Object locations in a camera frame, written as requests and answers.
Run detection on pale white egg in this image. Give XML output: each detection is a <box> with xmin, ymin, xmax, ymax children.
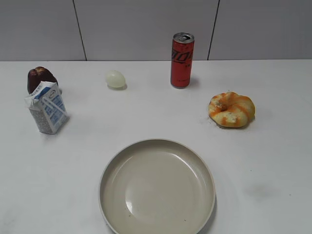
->
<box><xmin>105</xmin><ymin>70</ymin><xmax>126</xmax><ymax>89</ymax></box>

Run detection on blue white milk carton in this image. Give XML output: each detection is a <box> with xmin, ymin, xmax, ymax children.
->
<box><xmin>24</xmin><ymin>81</ymin><xmax>69</xmax><ymax>134</ymax></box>

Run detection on orange striped bread roll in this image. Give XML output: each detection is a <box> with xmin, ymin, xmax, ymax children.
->
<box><xmin>208</xmin><ymin>92</ymin><xmax>255</xmax><ymax>128</ymax></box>

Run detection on red soda can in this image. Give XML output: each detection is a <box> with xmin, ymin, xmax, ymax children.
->
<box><xmin>170</xmin><ymin>32</ymin><xmax>195</xmax><ymax>88</ymax></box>

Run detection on dark red jujube fruit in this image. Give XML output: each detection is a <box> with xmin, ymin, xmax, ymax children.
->
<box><xmin>27</xmin><ymin>66</ymin><xmax>58</xmax><ymax>94</ymax></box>

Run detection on beige round plate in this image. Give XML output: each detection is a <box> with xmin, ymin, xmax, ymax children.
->
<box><xmin>98</xmin><ymin>139</ymin><xmax>216</xmax><ymax>234</ymax></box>

